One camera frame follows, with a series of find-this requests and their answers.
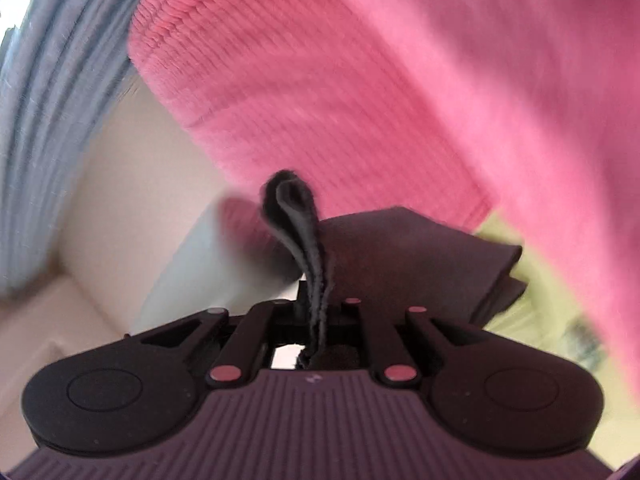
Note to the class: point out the grey cleaning cloth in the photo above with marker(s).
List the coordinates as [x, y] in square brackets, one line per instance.
[400, 260]

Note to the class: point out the white insulated bottle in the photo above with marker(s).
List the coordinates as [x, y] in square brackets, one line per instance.
[200, 270]

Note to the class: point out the yellow-green covered armchair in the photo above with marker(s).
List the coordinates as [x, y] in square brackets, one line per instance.
[540, 280]

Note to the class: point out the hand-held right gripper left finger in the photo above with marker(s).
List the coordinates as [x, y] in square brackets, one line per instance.
[285, 325]

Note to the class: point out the pink ribbed blanket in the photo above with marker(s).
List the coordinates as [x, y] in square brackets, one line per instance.
[350, 85]

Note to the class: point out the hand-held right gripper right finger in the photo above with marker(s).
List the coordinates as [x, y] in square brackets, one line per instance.
[345, 325]

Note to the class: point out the grey-blue curtain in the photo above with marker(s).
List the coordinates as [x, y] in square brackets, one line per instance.
[45, 135]

